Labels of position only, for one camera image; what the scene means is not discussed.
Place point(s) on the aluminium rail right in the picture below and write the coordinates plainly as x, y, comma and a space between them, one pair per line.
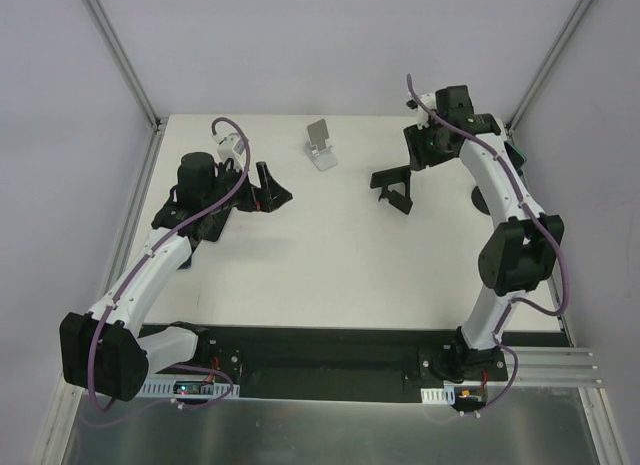
564, 367

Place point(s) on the silver phone stand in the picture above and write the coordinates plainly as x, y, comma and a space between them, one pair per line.
318, 147

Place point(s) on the aluminium frame post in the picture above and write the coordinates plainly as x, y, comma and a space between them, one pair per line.
563, 38
122, 62

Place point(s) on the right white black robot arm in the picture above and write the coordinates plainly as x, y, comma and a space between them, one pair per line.
524, 247

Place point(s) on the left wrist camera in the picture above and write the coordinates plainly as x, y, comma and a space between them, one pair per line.
231, 146

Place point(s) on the left aluminium frame post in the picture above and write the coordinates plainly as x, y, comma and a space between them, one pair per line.
122, 62

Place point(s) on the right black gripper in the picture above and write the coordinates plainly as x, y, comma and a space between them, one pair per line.
413, 149

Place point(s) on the right white cable duct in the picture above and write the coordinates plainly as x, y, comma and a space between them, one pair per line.
438, 396

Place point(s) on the white cable duct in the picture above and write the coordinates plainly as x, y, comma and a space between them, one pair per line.
157, 388
438, 396

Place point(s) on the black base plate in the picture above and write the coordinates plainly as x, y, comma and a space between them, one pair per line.
355, 365

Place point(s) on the left white cable duct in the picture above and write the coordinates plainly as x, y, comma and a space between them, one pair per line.
157, 388

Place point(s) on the right aluminium frame post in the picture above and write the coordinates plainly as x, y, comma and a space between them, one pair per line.
563, 38

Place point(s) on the dark blue phone left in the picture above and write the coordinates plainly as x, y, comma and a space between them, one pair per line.
186, 264

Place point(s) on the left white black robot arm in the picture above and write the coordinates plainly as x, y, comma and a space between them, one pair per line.
102, 350

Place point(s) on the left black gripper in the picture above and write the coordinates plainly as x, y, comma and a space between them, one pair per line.
256, 196

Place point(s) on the black round phone stand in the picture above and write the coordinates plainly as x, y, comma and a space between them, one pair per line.
479, 202

